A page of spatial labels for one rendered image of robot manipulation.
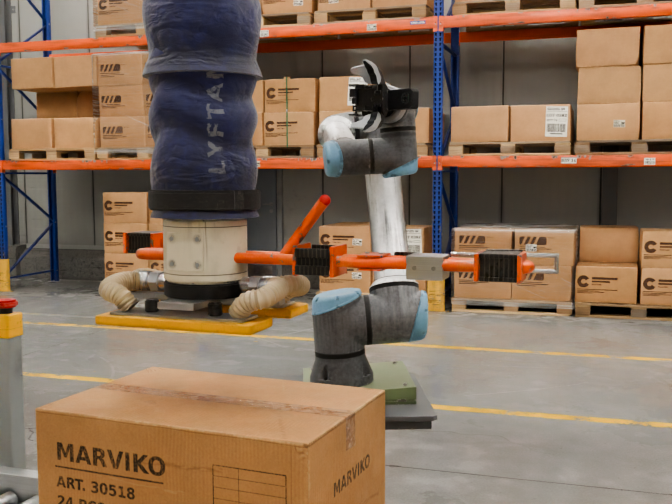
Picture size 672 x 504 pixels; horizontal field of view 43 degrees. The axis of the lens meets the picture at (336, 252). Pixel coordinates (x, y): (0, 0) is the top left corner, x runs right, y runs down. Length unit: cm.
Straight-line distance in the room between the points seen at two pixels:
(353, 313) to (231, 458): 98
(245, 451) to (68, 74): 929
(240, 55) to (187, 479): 80
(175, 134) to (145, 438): 58
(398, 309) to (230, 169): 96
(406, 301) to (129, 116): 787
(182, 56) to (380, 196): 109
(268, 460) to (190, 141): 61
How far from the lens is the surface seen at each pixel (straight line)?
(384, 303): 247
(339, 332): 245
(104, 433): 171
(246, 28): 168
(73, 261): 1205
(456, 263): 154
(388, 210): 256
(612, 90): 872
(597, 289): 875
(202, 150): 164
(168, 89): 167
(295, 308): 175
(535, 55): 1010
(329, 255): 159
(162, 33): 168
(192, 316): 164
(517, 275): 151
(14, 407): 272
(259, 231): 1078
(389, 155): 210
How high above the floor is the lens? 140
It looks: 5 degrees down
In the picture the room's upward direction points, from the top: straight up
